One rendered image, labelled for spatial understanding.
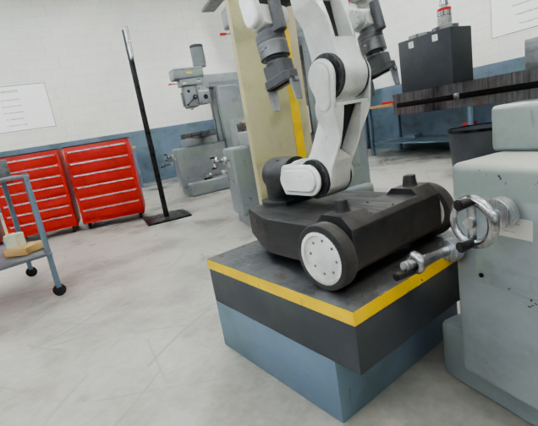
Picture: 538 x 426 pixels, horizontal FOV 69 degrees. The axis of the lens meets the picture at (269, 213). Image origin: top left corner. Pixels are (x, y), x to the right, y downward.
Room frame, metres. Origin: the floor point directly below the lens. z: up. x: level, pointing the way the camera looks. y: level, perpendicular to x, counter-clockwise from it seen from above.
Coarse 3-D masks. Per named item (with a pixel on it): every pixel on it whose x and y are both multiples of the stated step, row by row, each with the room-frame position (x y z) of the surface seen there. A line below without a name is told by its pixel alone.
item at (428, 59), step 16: (432, 32) 1.45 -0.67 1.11; (448, 32) 1.39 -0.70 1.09; (464, 32) 1.43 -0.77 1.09; (400, 48) 1.57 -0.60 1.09; (416, 48) 1.51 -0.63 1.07; (432, 48) 1.45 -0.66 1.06; (448, 48) 1.40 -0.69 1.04; (464, 48) 1.43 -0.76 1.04; (400, 64) 1.58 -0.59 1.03; (416, 64) 1.51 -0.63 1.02; (432, 64) 1.45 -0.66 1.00; (448, 64) 1.40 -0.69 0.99; (464, 64) 1.42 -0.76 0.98; (416, 80) 1.52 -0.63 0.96; (432, 80) 1.46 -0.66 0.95; (448, 80) 1.40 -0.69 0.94; (464, 80) 1.42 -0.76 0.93
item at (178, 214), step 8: (128, 32) 4.42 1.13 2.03; (128, 40) 4.42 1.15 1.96; (128, 48) 4.56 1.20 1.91; (128, 56) 4.58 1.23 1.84; (136, 72) 4.60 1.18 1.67; (136, 80) 4.58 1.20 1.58; (136, 88) 4.58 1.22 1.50; (144, 112) 4.58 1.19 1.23; (144, 120) 4.58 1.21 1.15; (144, 128) 4.59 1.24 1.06; (152, 144) 4.60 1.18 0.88; (152, 152) 4.58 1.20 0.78; (152, 160) 4.58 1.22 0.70; (160, 176) 4.61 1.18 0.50; (160, 184) 4.58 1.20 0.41; (160, 192) 4.58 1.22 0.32; (152, 216) 4.72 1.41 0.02; (160, 216) 4.63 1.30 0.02; (168, 216) 4.55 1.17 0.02; (176, 216) 4.47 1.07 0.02; (184, 216) 4.44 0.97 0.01; (152, 224) 4.30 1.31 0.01
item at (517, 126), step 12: (492, 108) 1.05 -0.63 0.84; (504, 108) 1.02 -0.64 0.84; (516, 108) 0.99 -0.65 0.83; (528, 108) 0.96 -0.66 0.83; (492, 120) 1.05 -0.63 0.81; (504, 120) 1.02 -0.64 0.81; (516, 120) 0.99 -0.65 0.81; (528, 120) 0.96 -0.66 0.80; (492, 132) 1.05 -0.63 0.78; (504, 132) 1.02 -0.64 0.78; (516, 132) 0.99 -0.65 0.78; (528, 132) 0.96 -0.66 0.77; (504, 144) 1.02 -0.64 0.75; (516, 144) 0.99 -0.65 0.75; (528, 144) 0.96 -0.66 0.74
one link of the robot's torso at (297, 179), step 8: (304, 160) 1.50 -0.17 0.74; (288, 168) 1.44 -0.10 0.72; (296, 168) 1.41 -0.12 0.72; (304, 168) 1.38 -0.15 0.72; (312, 168) 1.34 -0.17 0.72; (352, 168) 1.42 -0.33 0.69; (288, 176) 1.43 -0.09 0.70; (296, 176) 1.40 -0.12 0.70; (304, 176) 1.37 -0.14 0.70; (312, 176) 1.34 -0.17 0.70; (352, 176) 1.42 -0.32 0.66; (288, 184) 1.44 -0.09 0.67; (296, 184) 1.40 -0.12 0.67; (304, 184) 1.37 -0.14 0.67; (312, 184) 1.34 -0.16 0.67; (320, 184) 1.32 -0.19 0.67; (288, 192) 1.46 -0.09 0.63; (296, 192) 1.42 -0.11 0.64; (304, 192) 1.38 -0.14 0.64; (312, 192) 1.35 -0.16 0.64
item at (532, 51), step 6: (528, 42) 1.01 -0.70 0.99; (534, 42) 0.99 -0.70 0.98; (528, 48) 1.01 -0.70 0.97; (534, 48) 0.99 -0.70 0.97; (528, 54) 1.01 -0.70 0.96; (534, 54) 0.99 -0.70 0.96; (528, 60) 1.01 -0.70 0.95; (534, 60) 0.99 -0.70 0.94; (528, 66) 1.01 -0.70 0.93; (534, 66) 1.00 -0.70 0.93
